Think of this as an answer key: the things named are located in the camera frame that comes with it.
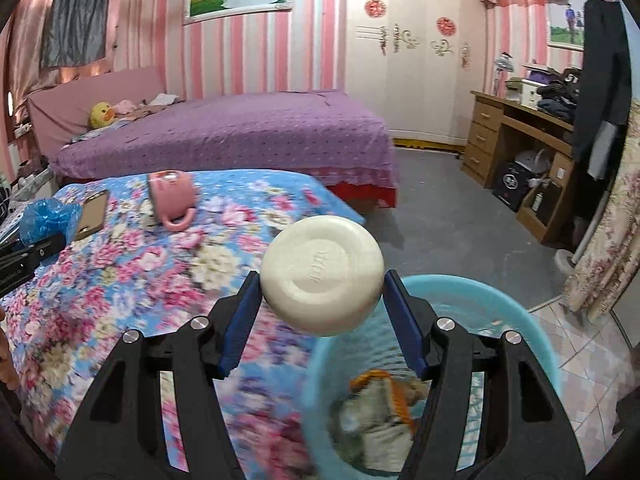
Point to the open cardboard box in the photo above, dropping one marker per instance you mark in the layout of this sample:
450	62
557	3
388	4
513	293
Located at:
540	212

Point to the blue plastic bag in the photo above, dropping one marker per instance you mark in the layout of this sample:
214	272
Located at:
45	217

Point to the grey printed packet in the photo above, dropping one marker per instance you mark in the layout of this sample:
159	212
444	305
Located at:
365	425

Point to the orange snack wrapper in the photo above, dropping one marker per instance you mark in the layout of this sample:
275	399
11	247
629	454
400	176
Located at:
400	400

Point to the person's left forearm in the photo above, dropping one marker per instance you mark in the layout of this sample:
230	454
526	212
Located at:
6	350

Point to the grey window curtain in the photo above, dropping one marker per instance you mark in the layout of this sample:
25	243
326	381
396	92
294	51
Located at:
75	15

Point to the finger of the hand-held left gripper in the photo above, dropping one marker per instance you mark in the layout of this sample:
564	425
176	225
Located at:
42	246

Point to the red round wardrobe sticker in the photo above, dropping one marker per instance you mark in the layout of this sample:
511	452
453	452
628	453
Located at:
375	7
445	25

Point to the pink mug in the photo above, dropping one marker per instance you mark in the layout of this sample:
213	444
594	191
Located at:
170	195

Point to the white round appliance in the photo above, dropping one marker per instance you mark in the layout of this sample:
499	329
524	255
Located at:
532	161

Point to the purple dotted bed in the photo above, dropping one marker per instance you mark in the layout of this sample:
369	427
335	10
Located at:
250	130

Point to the light blue plastic basket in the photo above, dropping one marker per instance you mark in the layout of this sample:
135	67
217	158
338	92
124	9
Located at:
500	320

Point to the pale crumpled clothes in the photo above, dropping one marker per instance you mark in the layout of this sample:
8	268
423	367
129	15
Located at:
162	99

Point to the black smartphone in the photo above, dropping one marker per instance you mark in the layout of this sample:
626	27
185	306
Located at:
92	215

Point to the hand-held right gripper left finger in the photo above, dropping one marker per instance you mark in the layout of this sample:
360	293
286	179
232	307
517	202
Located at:
240	325

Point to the small framed wall poster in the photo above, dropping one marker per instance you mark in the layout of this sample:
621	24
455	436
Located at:
565	22

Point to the white fan base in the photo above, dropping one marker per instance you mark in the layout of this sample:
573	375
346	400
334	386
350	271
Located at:
563	261

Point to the pink headboard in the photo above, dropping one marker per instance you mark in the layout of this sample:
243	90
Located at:
75	95

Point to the white box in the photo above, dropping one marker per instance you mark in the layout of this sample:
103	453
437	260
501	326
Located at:
520	91

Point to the cream round disc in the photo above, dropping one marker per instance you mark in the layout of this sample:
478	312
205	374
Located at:
320	270

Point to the black printed box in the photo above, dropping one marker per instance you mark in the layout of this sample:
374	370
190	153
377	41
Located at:
512	185

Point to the wooden desk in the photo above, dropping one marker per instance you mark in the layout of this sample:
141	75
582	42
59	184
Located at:
485	130

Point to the pink window curtain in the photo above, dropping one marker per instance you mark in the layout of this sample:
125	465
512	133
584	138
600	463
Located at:
30	60

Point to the pile of dark clothes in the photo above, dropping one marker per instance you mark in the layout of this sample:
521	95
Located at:
557	95

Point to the yellow duck plush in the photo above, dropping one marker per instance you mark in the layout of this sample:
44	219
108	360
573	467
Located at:
100	115

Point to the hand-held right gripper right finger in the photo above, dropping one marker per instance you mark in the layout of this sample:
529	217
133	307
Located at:
405	325

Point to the white power strip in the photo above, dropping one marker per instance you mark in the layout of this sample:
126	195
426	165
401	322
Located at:
22	130

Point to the desk lamp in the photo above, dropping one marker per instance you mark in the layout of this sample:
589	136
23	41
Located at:
504	62

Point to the white wardrobe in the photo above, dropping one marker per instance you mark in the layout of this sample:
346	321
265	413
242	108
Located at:
425	100

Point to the black hanging coat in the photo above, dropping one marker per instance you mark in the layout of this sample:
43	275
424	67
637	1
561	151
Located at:
600	70

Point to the pink plush toy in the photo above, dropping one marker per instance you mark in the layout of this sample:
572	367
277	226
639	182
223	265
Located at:
123	106

